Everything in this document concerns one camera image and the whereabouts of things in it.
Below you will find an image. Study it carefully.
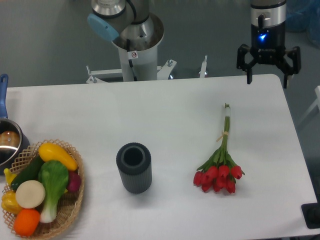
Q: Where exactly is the yellow squash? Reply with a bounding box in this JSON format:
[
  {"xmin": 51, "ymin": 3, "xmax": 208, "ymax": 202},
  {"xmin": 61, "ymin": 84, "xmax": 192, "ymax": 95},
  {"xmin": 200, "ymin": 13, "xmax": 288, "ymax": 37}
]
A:
[{"xmin": 38, "ymin": 142, "xmax": 78, "ymax": 171}]

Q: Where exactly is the yellow bell pepper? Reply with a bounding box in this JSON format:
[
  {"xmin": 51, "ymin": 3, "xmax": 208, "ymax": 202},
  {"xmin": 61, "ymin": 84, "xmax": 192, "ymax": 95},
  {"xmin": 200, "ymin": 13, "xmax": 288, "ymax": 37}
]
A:
[{"xmin": 1, "ymin": 190, "xmax": 23, "ymax": 215}]

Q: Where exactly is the woven wicker basket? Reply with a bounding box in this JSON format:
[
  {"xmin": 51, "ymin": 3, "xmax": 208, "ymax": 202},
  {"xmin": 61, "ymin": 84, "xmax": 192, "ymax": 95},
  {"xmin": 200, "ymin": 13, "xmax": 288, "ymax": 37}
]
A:
[{"xmin": 0, "ymin": 139, "xmax": 85, "ymax": 240}]

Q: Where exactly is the orange fruit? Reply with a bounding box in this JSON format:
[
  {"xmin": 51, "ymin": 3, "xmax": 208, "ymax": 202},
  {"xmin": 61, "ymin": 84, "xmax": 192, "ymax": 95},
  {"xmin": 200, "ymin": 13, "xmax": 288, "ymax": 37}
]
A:
[{"xmin": 13, "ymin": 208, "xmax": 40, "ymax": 237}]

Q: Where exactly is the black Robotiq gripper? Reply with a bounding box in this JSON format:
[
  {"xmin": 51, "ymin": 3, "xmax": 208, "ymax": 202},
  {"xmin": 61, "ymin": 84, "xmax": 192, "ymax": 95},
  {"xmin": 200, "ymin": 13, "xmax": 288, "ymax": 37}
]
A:
[{"xmin": 236, "ymin": 21, "xmax": 302, "ymax": 89}]

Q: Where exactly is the cream round onion slice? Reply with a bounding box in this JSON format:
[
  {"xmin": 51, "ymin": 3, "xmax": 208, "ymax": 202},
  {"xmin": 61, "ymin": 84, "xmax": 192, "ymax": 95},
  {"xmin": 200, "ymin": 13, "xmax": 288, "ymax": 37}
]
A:
[{"xmin": 15, "ymin": 180, "xmax": 46, "ymax": 209}]

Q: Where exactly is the white metal robot stand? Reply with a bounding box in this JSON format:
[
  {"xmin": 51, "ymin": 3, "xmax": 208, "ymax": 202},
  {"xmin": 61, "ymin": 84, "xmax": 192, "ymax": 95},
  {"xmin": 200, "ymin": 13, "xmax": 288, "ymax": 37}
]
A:
[{"xmin": 85, "ymin": 39, "xmax": 209, "ymax": 84}]

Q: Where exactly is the white frame at right edge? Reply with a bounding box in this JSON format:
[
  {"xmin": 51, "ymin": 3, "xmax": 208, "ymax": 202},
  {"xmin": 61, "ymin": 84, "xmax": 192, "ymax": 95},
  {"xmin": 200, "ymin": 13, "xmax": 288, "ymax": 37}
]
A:
[{"xmin": 297, "ymin": 85, "xmax": 320, "ymax": 128}]

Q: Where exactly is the blue saucepan with lid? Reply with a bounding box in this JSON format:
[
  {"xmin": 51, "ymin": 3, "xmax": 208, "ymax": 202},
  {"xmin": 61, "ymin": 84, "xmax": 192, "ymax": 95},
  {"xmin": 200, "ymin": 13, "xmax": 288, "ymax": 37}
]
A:
[{"xmin": 0, "ymin": 74, "xmax": 30, "ymax": 176}]

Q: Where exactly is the silver robot wrist segment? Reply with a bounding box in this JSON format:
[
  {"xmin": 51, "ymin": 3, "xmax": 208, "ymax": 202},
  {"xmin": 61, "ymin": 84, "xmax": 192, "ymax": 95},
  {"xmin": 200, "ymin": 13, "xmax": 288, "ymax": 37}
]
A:
[{"xmin": 250, "ymin": 0, "xmax": 287, "ymax": 27}]

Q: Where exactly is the dark grey ribbed vase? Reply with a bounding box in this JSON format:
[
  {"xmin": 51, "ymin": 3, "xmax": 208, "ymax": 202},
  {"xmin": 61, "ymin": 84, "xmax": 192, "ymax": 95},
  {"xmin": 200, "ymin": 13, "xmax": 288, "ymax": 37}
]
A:
[{"xmin": 116, "ymin": 142, "xmax": 152, "ymax": 194}]

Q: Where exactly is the red tulip bouquet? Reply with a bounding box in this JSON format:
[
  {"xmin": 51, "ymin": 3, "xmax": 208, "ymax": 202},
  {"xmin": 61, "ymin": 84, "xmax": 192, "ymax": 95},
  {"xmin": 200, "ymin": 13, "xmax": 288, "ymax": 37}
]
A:
[{"xmin": 193, "ymin": 103, "xmax": 245, "ymax": 194}]

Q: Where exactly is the yellow banana piece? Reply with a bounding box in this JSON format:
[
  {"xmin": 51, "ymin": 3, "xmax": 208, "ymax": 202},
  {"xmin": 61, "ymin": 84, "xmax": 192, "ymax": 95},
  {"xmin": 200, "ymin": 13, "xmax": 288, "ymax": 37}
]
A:
[{"xmin": 3, "ymin": 168, "xmax": 17, "ymax": 186}]

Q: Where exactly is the green bok choy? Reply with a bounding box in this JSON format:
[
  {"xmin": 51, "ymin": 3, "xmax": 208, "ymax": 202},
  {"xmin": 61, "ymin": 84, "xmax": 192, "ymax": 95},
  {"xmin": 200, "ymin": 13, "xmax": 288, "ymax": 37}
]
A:
[{"xmin": 38, "ymin": 160, "xmax": 69, "ymax": 224}]

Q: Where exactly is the dark green cucumber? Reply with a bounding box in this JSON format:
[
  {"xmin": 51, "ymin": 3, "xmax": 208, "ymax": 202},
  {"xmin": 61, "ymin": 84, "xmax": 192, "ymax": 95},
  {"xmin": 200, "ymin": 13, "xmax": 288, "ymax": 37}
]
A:
[{"xmin": 10, "ymin": 155, "xmax": 45, "ymax": 191}]

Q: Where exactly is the purple red radish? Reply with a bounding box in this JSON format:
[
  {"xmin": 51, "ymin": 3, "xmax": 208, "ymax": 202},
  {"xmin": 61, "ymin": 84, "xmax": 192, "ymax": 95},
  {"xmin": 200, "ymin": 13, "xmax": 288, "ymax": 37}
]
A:
[{"xmin": 66, "ymin": 171, "xmax": 82, "ymax": 193}]

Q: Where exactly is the black device at table edge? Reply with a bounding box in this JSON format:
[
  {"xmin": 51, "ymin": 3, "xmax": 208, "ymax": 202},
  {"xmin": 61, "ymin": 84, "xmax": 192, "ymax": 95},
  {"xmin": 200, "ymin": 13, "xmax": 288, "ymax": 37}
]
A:
[{"xmin": 301, "ymin": 203, "xmax": 320, "ymax": 229}]

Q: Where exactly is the blue plastic bag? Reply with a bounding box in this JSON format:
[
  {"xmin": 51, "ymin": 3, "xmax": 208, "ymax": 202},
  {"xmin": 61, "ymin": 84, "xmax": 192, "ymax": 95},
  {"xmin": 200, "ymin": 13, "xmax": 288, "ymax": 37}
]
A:
[{"xmin": 285, "ymin": 0, "xmax": 320, "ymax": 49}]

